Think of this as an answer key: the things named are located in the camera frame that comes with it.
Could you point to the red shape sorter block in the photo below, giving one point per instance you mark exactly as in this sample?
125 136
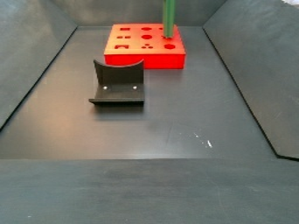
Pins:
133 42

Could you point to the black curved holder bracket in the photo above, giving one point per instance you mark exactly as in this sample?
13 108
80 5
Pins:
120 83

